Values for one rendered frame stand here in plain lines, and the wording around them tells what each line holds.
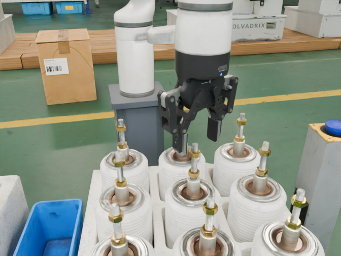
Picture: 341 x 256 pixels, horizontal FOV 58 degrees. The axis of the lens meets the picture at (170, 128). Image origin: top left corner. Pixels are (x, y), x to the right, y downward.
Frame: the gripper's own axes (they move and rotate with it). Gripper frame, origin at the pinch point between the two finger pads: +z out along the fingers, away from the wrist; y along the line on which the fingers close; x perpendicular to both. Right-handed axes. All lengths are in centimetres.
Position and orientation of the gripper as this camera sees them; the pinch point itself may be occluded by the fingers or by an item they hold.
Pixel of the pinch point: (197, 138)
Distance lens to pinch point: 48.8
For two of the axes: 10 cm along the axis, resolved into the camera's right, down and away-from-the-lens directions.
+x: -6.2, -3.7, 6.9
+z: -0.1, 8.9, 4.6
